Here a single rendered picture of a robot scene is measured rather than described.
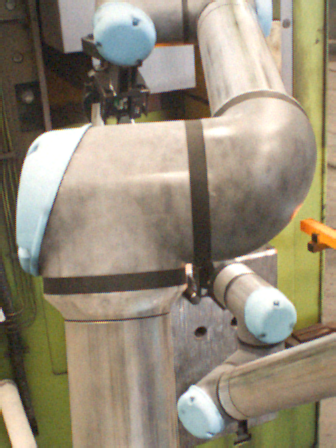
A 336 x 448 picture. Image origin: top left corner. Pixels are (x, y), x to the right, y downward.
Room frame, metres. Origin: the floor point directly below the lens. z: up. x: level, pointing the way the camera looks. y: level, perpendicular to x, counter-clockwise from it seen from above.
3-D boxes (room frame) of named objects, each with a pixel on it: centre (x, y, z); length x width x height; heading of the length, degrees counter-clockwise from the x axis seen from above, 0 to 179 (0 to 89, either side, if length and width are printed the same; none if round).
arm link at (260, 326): (0.97, -0.13, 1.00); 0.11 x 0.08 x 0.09; 21
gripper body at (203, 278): (1.12, -0.08, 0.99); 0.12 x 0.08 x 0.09; 21
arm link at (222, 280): (1.04, -0.11, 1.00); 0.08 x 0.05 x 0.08; 111
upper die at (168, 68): (1.52, 0.10, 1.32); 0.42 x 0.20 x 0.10; 20
